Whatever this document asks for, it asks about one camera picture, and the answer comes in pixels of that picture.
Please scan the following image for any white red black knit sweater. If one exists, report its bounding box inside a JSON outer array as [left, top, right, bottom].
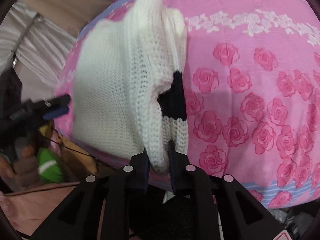
[[73, 0, 188, 173]]

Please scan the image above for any white satin curtain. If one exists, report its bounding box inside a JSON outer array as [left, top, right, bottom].
[[1, 1, 76, 88]]

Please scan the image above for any green white object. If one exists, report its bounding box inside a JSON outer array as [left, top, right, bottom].
[[37, 148, 64, 184]]

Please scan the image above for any person's left hand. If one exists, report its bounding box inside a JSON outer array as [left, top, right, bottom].
[[1, 145, 41, 192]]

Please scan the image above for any brown yellow striped cloth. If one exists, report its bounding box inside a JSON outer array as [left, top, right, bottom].
[[39, 122, 98, 180]]

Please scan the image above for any pink fabric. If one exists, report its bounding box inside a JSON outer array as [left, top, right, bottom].
[[1, 182, 79, 236]]

